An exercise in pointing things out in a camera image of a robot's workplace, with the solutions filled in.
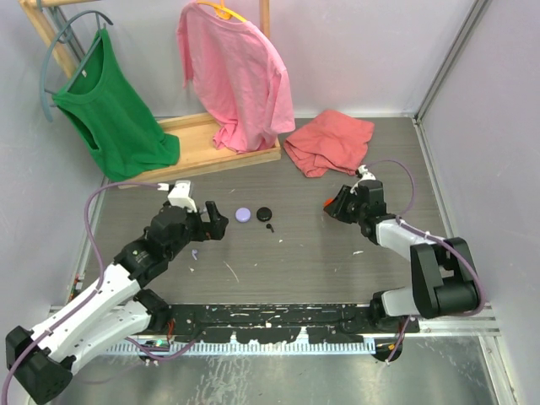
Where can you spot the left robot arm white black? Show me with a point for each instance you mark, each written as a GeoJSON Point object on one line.
{"type": "Point", "coordinates": [116, 305]}

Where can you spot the yellow hanger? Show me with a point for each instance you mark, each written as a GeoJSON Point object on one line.
{"type": "Point", "coordinates": [222, 11]}

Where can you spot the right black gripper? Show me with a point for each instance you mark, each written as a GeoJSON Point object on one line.
{"type": "Point", "coordinates": [337, 207]}

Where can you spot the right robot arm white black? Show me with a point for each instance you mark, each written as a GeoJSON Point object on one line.
{"type": "Point", "coordinates": [444, 281]}

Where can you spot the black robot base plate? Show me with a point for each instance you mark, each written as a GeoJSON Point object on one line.
{"type": "Point", "coordinates": [264, 324]}

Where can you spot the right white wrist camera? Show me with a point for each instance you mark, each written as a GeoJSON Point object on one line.
{"type": "Point", "coordinates": [363, 174]}

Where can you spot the coral folded cloth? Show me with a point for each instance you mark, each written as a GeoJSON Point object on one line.
{"type": "Point", "coordinates": [331, 141]}

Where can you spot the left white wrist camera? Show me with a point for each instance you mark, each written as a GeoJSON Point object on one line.
{"type": "Point", "coordinates": [181, 196]}

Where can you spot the white slotted cable duct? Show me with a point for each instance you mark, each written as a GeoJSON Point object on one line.
{"type": "Point", "coordinates": [301, 346]}

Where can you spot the black round charging case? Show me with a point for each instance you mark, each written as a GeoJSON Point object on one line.
{"type": "Point", "coordinates": [264, 214]}

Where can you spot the wooden clothes rack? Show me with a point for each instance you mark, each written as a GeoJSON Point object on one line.
{"type": "Point", "coordinates": [195, 132]}

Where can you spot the aluminium corner post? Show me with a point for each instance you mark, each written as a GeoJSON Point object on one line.
{"type": "Point", "coordinates": [472, 19]}

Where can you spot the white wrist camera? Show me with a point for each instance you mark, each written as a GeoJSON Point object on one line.
{"type": "Point", "coordinates": [363, 174]}
{"type": "Point", "coordinates": [181, 196]}

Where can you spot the lilac round charging case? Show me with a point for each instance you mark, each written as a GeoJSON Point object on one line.
{"type": "Point", "coordinates": [243, 215]}

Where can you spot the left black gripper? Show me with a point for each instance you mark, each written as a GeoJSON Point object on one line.
{"type": "Point", "coordinates": [207, 230]}

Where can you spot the green tank top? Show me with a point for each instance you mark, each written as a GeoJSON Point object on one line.
{"type": "Point", "coordinates": [118, 128]}

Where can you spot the pink t-shirt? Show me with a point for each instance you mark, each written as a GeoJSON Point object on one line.
{"type": "Point", "coordinates": [239, 78]}

